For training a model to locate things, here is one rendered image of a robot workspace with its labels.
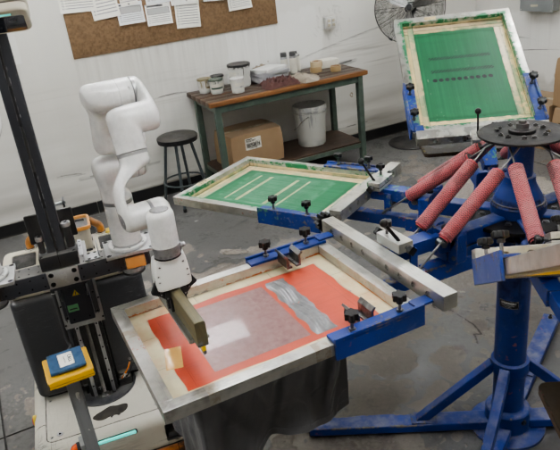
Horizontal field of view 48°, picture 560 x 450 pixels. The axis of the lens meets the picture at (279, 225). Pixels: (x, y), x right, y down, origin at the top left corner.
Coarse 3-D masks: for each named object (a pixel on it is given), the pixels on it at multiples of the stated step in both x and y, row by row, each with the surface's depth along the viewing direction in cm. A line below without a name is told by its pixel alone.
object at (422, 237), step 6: (414, 234) 213; (420, 234) 213; (426, 234) 212; (414, 240) 209; (420, 240) 208; (426, 240) 209; (432, 240) 210; (384, 246) 207; (414, 246) 207; (420, 246) 208; (426, 246) 210; (432, 246) 211; (420, 252) 209; (426, 252) 210; (408, 258) 208
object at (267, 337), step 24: (288, 312) 193; (336, 312) 190; (216, 336) 185; (240, 336) 184; (264, 336) 183; (288, 336) 181; (312, 336) 180; (192, 360) 176; (216, 360) 175; (240, 360) 173; (264, 360) 172; (192, 384) 166
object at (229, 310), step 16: (288, 272) 216; (304, 272) 215; (320, 272) 214; (240, 288) 210; (256, 288) 208; (304, 288) 205; (320, 288) 204; (336, 288) 203; (208, 304) 202; (224, 304) 201; (240, 304) 200; (256, 304) 199; (272, 304) 198; (160, 320) 197; (208, 320) 194; (224, 320) 193; (240, 320) 192; (160, 336) 189; (176, 336) 188
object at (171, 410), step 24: (264, 264) 217; (336, 264) 216; (192, 288) 207; (384, 288) 193; (120, 312) 197; (144, 360) 172; (288, 360) 165; (312, 360) 168; (216, 384) 159; (240, 384) 160; (264, 384) 163; (168, 408) 153; (192, 408) 155
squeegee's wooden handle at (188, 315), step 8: (176, 288) 175; (176, 296) 171; (184, 296) 171; (176, 304) 172; (184, 304) 167; (176, 312) 175; (184, 312) 165; (192, 312) 163; (184, 320) 167; (192, 320) 160; (200, 320) 159; (192, 328) 161; (200, 328) 159; (192, 336) 164; (200, 336) 160; (200, 344) 161; (208, 344) 162
